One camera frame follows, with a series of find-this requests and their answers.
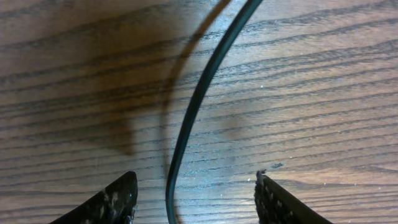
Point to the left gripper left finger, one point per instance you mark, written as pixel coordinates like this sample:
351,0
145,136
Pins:
115,204

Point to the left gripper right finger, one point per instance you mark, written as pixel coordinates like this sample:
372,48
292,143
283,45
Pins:
275,205

